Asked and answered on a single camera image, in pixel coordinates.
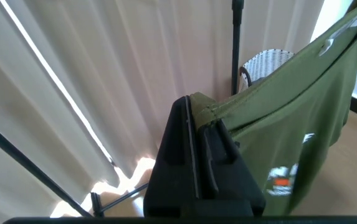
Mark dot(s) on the green printed shirt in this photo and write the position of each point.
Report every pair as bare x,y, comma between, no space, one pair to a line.
290,109

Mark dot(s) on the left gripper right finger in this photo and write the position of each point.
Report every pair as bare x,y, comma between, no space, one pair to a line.
234,189

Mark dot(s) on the white laundry basket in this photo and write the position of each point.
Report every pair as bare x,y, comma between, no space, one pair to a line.
265,62

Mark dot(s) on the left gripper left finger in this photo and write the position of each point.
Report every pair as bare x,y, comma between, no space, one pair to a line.
172,186

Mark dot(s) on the black clothes rack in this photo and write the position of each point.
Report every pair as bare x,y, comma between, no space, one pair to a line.
236,46

